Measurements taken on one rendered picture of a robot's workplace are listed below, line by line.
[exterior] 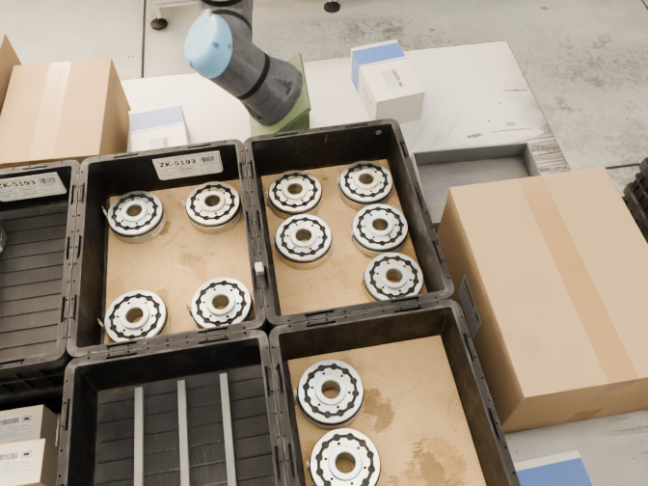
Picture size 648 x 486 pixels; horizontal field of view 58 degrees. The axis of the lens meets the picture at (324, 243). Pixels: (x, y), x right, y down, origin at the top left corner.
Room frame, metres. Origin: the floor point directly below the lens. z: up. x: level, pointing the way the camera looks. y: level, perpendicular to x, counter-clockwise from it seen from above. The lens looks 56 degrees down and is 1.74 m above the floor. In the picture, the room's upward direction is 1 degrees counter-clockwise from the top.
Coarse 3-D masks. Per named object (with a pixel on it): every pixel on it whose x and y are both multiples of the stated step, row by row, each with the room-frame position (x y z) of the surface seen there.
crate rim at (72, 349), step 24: (192, 144) 0.77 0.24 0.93; (216, 144) 0.77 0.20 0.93; (240, 144) 0.77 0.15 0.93; (240, 168) 0.72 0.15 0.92; (72, 288) 0.46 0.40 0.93; (72, 312) 0.42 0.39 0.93; (264, 312) 0.41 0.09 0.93; (72, 336) 0.38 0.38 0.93; (168, 336) 0.38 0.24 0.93; (192, 336) 0.38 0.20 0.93
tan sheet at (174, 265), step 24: (168, 192) 0.73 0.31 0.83; (240, 192) 0.73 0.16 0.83; (168, 216) 0.67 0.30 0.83; (120, 240) 0.62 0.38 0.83; (168, 240) 0.62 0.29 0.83; (192, 240) 0.62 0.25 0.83; (216, 240) 0.62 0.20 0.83; (240, 240) 0.61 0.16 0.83; (120, 264) 0.57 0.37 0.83; (144, 264) 0.57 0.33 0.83; (168, 264) 0.56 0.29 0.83; (192, 264) 0.56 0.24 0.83; (216, 264) 0.56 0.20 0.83; (240, 264) 0.56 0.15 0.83; (120, 288) 0.52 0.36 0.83; (144, 288) 0.51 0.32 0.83; (168, 288) 0.51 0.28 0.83; (192, 288) 0.51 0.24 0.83
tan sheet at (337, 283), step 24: (336, 168) 0.79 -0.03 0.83; (264, 192) 0.73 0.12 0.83; (336, 192) 0.73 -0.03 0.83; (336, 216) 0.67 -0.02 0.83; (336, 240) 0.61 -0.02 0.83; (408, 240) 0.61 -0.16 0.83; (336, 264) 0.56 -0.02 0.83; (360, 264) 0.56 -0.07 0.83; (288, 288) 0.51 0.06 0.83; (312, 288) 0.51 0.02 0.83; (336, 288) 0.51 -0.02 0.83; (360, 288) 0.51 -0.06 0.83; (288, 312) 0.46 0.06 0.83
